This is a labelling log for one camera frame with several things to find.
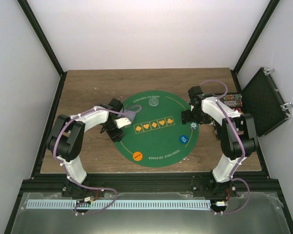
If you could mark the top chip row in case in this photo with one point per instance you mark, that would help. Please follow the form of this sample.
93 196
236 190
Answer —
232 97

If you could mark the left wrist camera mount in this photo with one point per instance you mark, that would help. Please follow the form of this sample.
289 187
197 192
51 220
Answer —
122 122

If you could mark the chip row in case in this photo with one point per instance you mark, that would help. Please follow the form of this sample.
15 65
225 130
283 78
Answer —
235 103
232 97

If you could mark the blue small blind button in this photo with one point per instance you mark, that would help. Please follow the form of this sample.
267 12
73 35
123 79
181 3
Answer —
184 139

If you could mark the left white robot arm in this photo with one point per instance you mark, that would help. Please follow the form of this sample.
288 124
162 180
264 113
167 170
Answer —
66 137

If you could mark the light blue slotted cable duct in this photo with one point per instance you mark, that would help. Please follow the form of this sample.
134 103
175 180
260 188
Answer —
120 204

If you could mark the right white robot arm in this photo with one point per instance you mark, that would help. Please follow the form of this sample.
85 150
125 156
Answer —
238 137

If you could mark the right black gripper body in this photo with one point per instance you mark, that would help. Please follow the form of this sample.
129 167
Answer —
197 116

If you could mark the black poker set case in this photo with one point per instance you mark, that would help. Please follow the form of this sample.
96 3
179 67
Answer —
262 99

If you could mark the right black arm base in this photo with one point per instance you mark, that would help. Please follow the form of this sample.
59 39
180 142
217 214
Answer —
210 188

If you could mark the clear dealer button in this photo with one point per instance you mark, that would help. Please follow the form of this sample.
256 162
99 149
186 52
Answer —
153 101

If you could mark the black aluminium frame rail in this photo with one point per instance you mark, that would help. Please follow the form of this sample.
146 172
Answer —
147 182

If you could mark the blue playing card deck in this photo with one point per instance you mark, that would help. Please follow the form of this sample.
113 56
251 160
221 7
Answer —
129 114

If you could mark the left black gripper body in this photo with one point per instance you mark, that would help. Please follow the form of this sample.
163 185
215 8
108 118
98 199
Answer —
113 135

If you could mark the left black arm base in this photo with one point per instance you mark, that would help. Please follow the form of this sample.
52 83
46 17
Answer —
70 189

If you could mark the round green poker mat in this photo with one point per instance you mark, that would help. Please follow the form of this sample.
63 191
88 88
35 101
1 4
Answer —
156 130

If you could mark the orange big blind button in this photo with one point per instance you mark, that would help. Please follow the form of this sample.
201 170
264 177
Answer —
137 156

